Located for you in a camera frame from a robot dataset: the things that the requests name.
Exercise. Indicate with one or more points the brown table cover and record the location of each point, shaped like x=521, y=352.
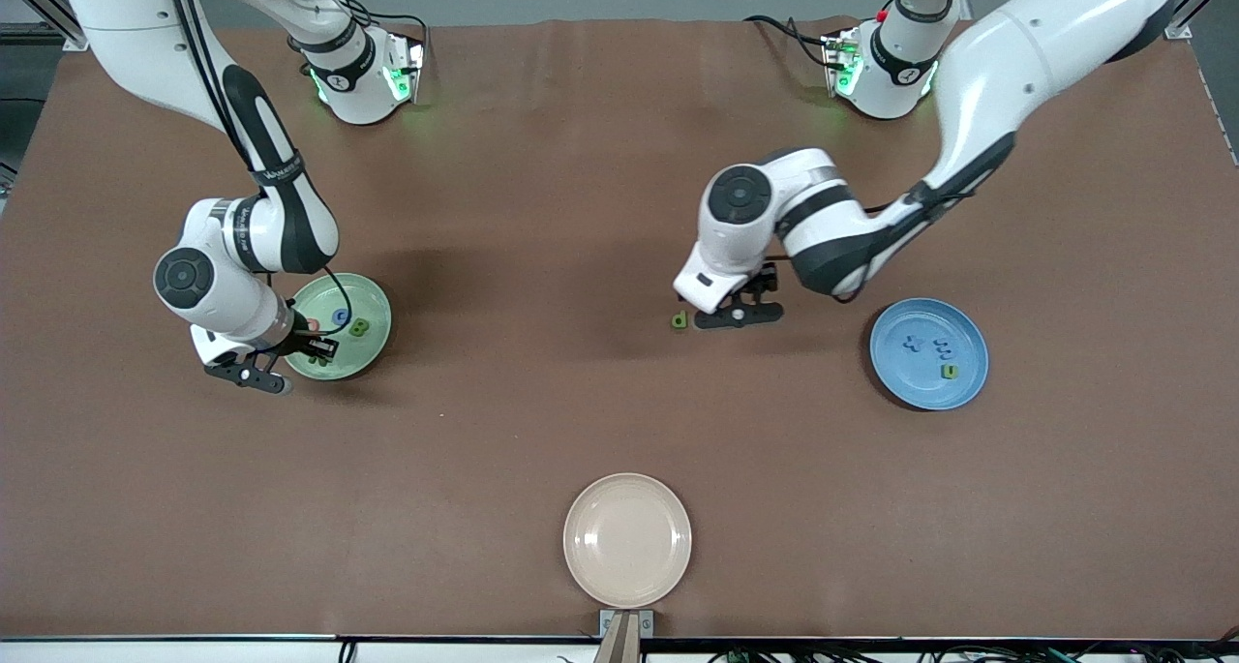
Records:
x=619, y=160

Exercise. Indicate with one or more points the green plate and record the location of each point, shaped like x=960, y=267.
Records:
x=373, y=295

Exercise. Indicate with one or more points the blue plate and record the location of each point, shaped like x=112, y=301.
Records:
x=920, y=387

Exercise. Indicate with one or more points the silver arm base bracket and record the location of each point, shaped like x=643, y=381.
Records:
x=411, y=63
x=834, y=58

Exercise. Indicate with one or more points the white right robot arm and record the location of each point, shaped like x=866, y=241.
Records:
x=223, y=300

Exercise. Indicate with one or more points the green capital letter B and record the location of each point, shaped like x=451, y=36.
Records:
x=360, y=328

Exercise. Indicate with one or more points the blue lowercase letter x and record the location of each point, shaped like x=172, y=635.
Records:
x=911, y=345

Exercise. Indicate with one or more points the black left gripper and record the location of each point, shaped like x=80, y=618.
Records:
x=768, y=281

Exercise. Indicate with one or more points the aluminium frame profile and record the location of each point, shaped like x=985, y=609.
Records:
x=1176, y=26
x=75, y=38

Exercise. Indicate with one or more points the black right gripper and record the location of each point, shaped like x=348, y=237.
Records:
x=302, y=337

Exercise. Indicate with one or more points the grey metal mount bracket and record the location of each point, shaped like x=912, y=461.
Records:
x=648, y=617

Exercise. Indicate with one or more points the beige plate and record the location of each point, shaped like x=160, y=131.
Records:
x=627, y=542

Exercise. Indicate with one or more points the blue capital letter C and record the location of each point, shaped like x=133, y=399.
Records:
x=334, y=317

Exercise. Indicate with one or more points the white table edge rail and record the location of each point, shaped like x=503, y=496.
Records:
x=194, y=653

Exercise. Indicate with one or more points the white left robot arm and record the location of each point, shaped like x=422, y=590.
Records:
x=1016, y=53

